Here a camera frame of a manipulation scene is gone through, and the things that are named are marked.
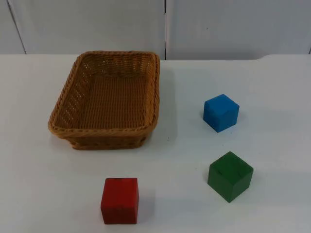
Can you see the blue cube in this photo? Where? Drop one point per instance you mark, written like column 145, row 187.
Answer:
column 219, row 112

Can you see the pale brown wicker basket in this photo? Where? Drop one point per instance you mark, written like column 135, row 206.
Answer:
column 114, row 102

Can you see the green cube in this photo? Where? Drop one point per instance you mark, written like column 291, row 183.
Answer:
column 229, row 177

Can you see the red cube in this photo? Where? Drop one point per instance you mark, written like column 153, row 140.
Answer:
column 119, row 200

